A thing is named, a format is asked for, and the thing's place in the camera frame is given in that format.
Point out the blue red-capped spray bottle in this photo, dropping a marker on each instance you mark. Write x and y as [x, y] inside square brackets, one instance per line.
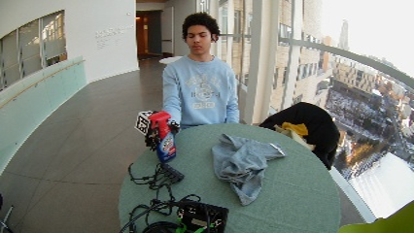
[165, 142]

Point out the white marker cube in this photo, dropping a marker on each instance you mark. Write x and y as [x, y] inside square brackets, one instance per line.
[142, 122]

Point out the the person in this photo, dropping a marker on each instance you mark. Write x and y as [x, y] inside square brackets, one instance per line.
[200, 87]

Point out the small black hub box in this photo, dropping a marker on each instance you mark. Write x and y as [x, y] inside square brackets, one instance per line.
[172, 173]

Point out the crumpled blue denim cloth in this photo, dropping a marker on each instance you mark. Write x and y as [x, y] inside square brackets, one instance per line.
[241, 161]

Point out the white round table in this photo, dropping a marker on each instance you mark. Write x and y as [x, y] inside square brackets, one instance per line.
[170, 59]

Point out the black electronics box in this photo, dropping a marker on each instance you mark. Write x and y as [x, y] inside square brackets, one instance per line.
[202, 216]

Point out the green chair back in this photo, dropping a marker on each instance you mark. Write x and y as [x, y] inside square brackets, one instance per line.
[383, 223]

